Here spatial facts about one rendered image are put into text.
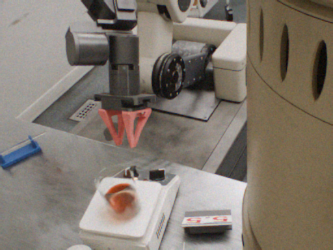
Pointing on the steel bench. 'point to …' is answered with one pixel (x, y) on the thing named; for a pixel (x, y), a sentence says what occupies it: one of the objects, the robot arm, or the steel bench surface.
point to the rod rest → (19, 154)
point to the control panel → (155, 181)
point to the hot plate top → (131, 231)
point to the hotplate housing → (152, 237)
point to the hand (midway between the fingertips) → (125, 142)
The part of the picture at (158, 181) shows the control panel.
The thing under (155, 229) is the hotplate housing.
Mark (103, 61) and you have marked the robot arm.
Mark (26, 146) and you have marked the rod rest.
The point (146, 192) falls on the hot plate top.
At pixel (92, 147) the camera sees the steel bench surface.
